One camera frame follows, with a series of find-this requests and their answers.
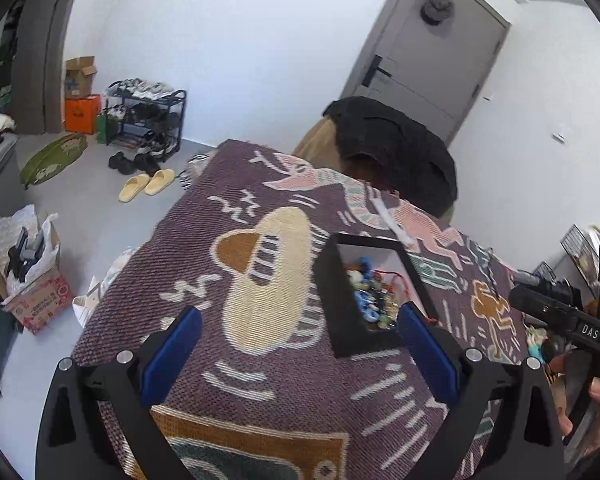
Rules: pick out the black door handle lock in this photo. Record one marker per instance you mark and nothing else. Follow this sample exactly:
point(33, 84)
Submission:
point(373, 69)

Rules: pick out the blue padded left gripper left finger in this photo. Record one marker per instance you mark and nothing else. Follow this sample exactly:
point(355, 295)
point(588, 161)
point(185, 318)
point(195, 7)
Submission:
point(164, 354)

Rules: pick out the black slippers pair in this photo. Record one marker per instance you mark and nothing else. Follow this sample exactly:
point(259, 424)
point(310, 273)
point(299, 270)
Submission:
point(126, 166)

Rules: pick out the grey cap on door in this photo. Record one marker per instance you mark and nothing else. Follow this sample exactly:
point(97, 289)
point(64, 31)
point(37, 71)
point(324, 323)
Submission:
point(435, 12)

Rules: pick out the black jewelry box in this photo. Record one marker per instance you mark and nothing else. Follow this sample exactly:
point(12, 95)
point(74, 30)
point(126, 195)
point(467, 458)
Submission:
point(348, 333)

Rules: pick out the yellow slipper left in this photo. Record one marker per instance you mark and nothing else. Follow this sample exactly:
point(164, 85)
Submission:
point(132, 187)

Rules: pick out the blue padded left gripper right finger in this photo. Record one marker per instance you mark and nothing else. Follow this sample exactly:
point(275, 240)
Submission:
point(425, 343)

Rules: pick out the open box with packing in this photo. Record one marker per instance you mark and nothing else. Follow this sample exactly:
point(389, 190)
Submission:
point(32, 288)

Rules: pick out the person's right hand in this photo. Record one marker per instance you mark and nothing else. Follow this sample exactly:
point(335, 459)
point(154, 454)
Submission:
point(558, 387)

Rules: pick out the orange box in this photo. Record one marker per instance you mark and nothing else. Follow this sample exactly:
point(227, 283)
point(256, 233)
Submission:
point(81, 114)

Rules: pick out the black wire basket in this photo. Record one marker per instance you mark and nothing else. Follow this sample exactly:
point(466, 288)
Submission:
point(583, 248)

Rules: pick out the white fabric strip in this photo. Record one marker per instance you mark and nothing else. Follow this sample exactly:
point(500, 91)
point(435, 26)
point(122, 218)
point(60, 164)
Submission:
point(393, 226)

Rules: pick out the small figurine blue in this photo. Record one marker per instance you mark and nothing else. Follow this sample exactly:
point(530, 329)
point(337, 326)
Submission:
point(543, 344)

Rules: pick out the grey door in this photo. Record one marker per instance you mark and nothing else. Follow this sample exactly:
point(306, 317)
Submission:
point(437, 71)

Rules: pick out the brown cardboard box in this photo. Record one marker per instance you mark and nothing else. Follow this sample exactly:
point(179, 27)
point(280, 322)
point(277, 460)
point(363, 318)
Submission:
point(79, 75)

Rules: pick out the blue flower bead ornament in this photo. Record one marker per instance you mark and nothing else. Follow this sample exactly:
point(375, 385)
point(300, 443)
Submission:
point(367, 305)

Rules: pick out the yellow slipper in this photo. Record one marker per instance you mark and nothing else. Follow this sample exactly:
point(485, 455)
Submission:
point(132, 187)
point(159, 181)

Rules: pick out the yellow slipper right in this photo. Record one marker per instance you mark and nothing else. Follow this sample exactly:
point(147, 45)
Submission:
point(159, 181)

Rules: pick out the tan chair back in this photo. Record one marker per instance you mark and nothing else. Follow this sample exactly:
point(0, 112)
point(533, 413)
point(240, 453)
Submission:
point(318, 147)

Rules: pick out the green leaf-shaped mat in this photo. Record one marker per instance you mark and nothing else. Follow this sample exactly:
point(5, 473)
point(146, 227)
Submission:
point(52, 159)

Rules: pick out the black shoe rack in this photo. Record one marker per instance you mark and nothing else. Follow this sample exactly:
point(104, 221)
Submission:
point(144, 117)

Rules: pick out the purple patterned woven blanket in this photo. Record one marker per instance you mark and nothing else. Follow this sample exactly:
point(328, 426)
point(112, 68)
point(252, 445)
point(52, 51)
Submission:
point(262, 396)

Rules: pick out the black knitted garment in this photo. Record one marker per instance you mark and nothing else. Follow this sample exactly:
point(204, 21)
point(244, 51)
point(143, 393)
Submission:
point(382, 145)

